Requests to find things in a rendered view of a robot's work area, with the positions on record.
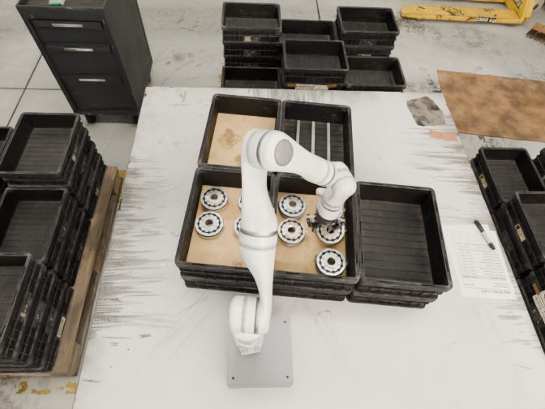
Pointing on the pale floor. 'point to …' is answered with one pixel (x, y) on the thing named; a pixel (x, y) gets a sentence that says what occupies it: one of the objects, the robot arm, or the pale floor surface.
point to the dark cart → (93, 53)
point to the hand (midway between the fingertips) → (321, 230)
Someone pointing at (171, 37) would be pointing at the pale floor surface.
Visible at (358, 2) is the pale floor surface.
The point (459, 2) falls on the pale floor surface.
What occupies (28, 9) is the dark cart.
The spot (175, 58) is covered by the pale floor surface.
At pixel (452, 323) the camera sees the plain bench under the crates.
